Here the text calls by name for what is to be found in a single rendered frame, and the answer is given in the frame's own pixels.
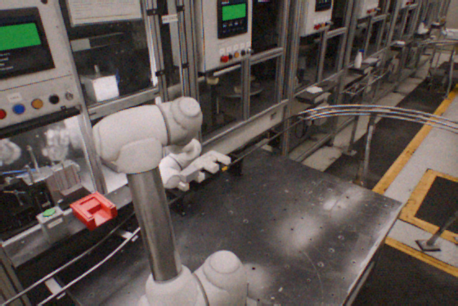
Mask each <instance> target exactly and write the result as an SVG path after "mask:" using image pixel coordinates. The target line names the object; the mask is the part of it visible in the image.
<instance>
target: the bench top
mask: <svg viewBox="0 0 458 306"><path fill-rule="evenodd" d="M227 169H229V168H227ZM227 169H226V170H225V171H222V172H221V173H220V177H219V178H216V179H215V180H214V181H213V182H210V183H209V184H208V185H207V186H205V187H202V188H201V189H199V190H198V191H197V192H194V191H191V192H190V193H187V194H186V195H185V196H184V199H185V200H182V201H183V209H184V212H185V213H186V216H184V217H182V216H180V214H178V213H176V212H175V211H173V210H171V209H170V208H168V210H169V213H170V217H171V219H172V223H173V232H174V235H175V238H176V242H177V247H178V251H179V258H180V260H181V265H184V266H185V267H187V268H188V269H189V270H190V271H191V274H192V273H193V272H194V271H196V270H197V269H198V268H199V267H200V266H202V265H203V264H204V261H205V260H206V259H208V258H209V256H210V255H212V254H213V253H214V252H218V251H229V252H232V253H233V254H235V255H236V257H237V258H238V259H239V260H240V261H241V263H242V264H243V265H244V268H245V272H246V276H247V281H248V283H249V286H248V288H247V295H246V296H248V297H250V298H251V299H253V300H255V301H256V303H257V306H344V303H345V301H346V300H347V299H348V297H349V296H350V293H351V292H352V289H353V288H354V287H355V286H356V283H357V282H358V280H359V279H360V277H361V275H362V273H363V272H364V270H366V268H367V266H368V265H367V264H368V263H369V262H370V261H371V259H372V258H373V257H374V253H375V252H376V251H377V249H378V248H379V246H380V244H381V242H382V240H383V239H384V238H385V237H386V234H387V233H388V231H389V229H390V228H391V227H392V225H393V222H394V221H395V220H396V218H397V216H398V215H399V213H400V211H401V210H402V208H403V207H404V205H405V203H402V202H400V201H398V200H394V199H392V198H391V197H388V196H384V195H381V194H379V193H378V192H375V191H372V190H368V189H365V188H364V187H361V186H358V185H357V184H352V183H350V182H348V181H345V180H344V179H342V178H337V177H335V176H332V175H330V174H328V173H326V172H322V171H319V170H318V169H314V168H313V167H310V166H307V165H305V164H300V163H299V162H297V161H295V160H290V159H288V158H286V157H284V156H282V155H277V154H276V153H273V152H270V151H268V150H266V149H263V148H259V149H257V150H255V151H254V152H253V153H251V154H250V155H247V156H246V157H245V158H243V161H242V173H243V176H238V175H237V174H235V173H233V172H232V171H228V170H227ZM306 169H307V170H306ZM303 190H306V192H304V191H303ZM346 196H349V198H346ZM284 209H287V210H286V211H284ZM136 236H137V239H136V240H135V241H130V242H128V243H127V244H126V245H125V247H123V248H122V249H121V250H119V252H118V253H117V254H116V255H114V256H112V258H111V259H110V260H108V261H107V262H105V263H104V264H103V265H102V266H100V267H99V268H98V269H97V270H95V271H94V272H92V273H91V274H90V275H87V276H86V277H85V278H84V279H82V280H81V281H79V282H77V283H76V284H74V285H73V286H71V287H70V288H69V289H67V290H68V291H69V292H70V293H71V295H72V296H73V297H74V298H75V299H76V301H77V302H78V303H79V305H80V306H137V304H138V302H139V300H140V298H141V297H142V296H143V295H145V294H146V283H147V281H148V278H149V276H150V275H151V272H150V266H149V260H148V258H147V255H146V250H145V247H144V244H143V238H142V235H141V230H140V231H139V232H138V233H137V234H136ZM126 240H127V238H125V237H123V236H119V235H116V234H114V233H113V234H112V235H111V236H110V237H108V238H106V240H105V241H104V242H103V243H101V244H100V245H99V246H98V247H97V248H96V249H94V250H92V251H91V252H90V253H88V254H87V255H86V256H85V257H82V258H81V259H80V260H79V261H77V262H76V263H73V264H71V265H70V266H69V267H67V268H66V269H65V270H61V271H60V272H59V273H57V274H56V276H57V277H58V278H59V280H60V282H61V283H63V284H64V286H67V285H68V284H70V283H71V282H72V281H74V280H76V279H77V278H79V277H80V276H82V275H83V274H85V272H87V271H89V270H90V269H92V268H94V267H95V266H97V265H98V264H99V262H102V261H103V260H104V259H106V257H107V256H109V255H111V254H112V252H114V251H115V250H116V249H118V248H119V246H121V245H122V244H123V243H124V242H125V241H126Z"/></svg>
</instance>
